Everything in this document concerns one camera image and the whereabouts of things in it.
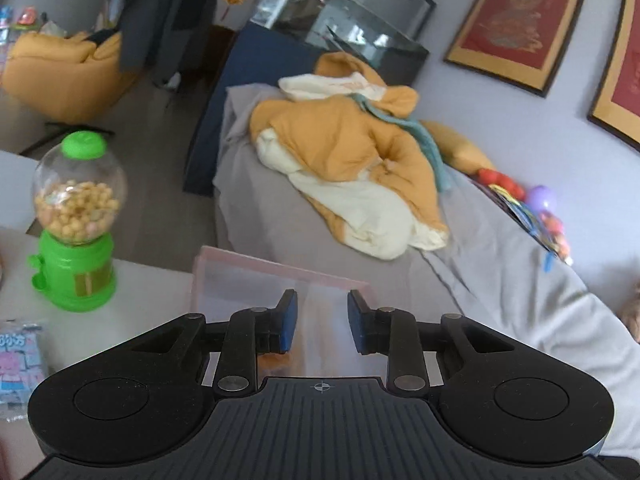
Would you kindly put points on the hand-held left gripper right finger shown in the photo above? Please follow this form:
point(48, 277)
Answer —
point(356, 321)

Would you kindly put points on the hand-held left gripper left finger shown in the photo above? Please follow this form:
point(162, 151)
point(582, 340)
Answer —
point(289, 322)

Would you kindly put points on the pink cardboard box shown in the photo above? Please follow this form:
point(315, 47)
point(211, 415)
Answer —
point(240, 280)

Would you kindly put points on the light blue pink snack packet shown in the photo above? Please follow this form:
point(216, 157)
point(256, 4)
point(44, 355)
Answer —
point(20, 365)

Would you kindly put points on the orange and cream quilt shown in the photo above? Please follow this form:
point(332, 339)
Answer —
point(340, 145)

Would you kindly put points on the teal cloth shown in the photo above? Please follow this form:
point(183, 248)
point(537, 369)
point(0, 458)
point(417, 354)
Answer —
point(430, 145)

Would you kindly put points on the red plush toy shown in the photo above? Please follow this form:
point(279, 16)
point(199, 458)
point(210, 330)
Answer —
point(500, 182)

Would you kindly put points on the yellow pillow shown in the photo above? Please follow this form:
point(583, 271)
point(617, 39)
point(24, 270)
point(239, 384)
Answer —
point(460, 147)

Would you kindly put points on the pile of colourful toy packets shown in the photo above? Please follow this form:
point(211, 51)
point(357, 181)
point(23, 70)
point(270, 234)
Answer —
point(535, 225)

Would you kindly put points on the green gumball candy dispenser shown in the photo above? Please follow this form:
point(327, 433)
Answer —
point(75, 270)

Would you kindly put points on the purple plastic ball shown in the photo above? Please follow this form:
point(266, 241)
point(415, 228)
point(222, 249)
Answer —
point(542, 199)

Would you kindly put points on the glass fish tank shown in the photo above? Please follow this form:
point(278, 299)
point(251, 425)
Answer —
point(350, 15)

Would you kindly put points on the dark grey hanging jacket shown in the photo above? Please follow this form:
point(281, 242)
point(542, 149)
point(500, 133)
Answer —
point(160, 15)

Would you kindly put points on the yellow armchair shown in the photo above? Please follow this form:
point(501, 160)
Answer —
point(55, 70)

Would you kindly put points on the group of colourful toys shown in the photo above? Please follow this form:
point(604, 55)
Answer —
point(22, 17)

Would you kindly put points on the red framed wall picture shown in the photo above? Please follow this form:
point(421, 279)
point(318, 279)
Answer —
point(625, 80)
point(515, 20)

